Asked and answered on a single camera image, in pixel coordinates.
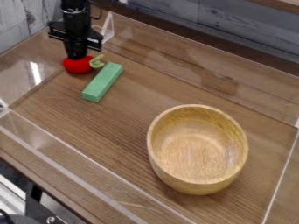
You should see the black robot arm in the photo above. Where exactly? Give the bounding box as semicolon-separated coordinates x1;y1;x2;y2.
48;0;104;60

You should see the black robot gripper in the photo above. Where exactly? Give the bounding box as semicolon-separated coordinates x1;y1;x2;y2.
48;11;103;60

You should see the green rectangular foam block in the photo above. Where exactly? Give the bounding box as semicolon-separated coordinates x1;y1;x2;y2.
82;62;124;102

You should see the black metal table bracket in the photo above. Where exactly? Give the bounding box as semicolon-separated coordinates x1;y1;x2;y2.
24;185;68;224

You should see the light wooden bowl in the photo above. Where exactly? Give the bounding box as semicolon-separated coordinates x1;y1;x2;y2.
146;104;249;195

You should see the red plush strawberry toy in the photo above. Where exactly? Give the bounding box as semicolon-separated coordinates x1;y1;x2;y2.
62;54;106;74

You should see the clear acrylic tray enclosure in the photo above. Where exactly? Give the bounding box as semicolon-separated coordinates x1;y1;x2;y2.
0;15;299;224

